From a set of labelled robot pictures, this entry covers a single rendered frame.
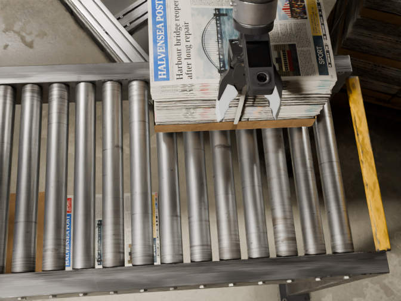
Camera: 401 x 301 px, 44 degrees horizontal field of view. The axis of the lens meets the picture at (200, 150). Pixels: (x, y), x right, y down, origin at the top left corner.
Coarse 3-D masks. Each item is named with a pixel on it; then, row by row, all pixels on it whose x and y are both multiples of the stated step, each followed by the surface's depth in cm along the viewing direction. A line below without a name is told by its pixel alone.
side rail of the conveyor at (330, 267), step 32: (288, 256) 111; (320, 256) 111; (352, 256) 111; (384, 256) 112; (0, 288) 105; (32, 288) 105; (64, 288) 106; (96, 288) 106; (128, 288) 106; (160, 288) 109; (192, 288) 116
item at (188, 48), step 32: (160, 0) 104; (192, 0) 104; (160, 32) 101; (192, 32) 101; (224, 32) 102; (160, 64) 98; (192, 64) 98; (224, 64) 99; (160, 96) 101; (192, 96) 101
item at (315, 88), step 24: (288, 0) 106; (312, 0) 106; (288, 24) 103; (312, 24) 103; (288, 48) 101; (312, 48) 101; (288, 72) 99; (312, 72) 99; (264, 96) 104; (288, 96) 105; (312, 96) 105; (264, 120) 115
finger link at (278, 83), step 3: (273, 66) 91; (276, 72) 90; (276, 75) 91; (279, 75) 91; (276, 78) 91; (279, 78) 91; (276, 81) 92; (279, 81) 92; (276, 84) 92; (279, 84) 92; (282, 84) 92; (276, 87) 93; (279, 87) 93; (279, 90) 93; (279, 93) 93; (279, 96) 94
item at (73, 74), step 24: (0, 72) 122; (24, 72) 122; (48, 72) 122; (72, 72) 123; (96, 72) 123; (120, 72) 123; (144, 72) 124; (336, 72) 127; (72, 96) 129; (96, 96) 130
